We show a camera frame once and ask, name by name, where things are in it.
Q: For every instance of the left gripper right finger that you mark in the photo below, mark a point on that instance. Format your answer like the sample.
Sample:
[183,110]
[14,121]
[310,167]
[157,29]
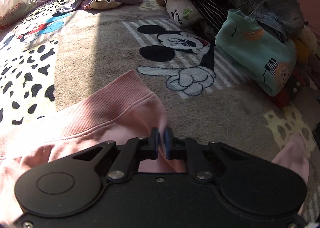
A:
[190,152]

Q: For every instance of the mickey mouse bed blanket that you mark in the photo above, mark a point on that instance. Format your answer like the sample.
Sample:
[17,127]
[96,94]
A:
[51,63]

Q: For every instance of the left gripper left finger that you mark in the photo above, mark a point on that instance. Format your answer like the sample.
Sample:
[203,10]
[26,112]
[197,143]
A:
[132,154]

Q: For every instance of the white plastic bag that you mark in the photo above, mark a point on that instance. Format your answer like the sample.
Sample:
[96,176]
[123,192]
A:
[13,10]

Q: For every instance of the teal lion print sweater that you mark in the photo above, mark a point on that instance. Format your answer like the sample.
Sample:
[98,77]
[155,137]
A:
[255,52]

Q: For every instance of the white panda plush toy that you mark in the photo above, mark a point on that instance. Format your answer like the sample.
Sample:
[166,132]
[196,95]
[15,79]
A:
[182,12]

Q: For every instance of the pink pillow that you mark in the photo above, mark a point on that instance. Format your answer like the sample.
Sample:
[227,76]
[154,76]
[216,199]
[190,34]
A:
[311,13]

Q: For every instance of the pink sweatshirt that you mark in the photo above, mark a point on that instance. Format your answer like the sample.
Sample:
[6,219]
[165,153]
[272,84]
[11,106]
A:
[55,170]

